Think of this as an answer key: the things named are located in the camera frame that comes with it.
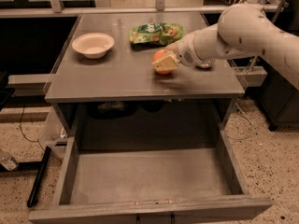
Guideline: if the grey counter cabinet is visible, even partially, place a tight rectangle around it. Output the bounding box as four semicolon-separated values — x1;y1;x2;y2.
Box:
46;12;244;150

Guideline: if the gold aluminium can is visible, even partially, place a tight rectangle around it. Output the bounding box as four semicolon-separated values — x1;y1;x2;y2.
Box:
198;59;215;69

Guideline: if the orange fruit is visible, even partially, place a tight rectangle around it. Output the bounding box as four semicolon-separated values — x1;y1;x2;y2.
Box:
151;49;172;75

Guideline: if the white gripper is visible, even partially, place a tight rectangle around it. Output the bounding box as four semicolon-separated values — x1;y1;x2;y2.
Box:
151;33;202;71

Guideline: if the green chip bag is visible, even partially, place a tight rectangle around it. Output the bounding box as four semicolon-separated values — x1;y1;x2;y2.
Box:
129;22;183;46

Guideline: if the black floor cable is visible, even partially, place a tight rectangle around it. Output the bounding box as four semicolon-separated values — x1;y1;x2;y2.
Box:
19;105;48;151

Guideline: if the black bar on floor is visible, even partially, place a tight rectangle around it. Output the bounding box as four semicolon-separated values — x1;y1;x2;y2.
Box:
27;147;51;208

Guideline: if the white paper bowl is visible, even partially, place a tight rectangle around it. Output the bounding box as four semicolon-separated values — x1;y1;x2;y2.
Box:
72;33;114;59

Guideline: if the white floor cable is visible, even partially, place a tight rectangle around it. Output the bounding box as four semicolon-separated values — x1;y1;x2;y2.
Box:
226;101;255;142

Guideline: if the open grey top drawer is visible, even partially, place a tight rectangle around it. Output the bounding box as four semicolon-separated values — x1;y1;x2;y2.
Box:
29;103;272;224

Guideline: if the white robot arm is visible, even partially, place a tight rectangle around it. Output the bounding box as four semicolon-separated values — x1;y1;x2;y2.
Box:
152;3;299;87

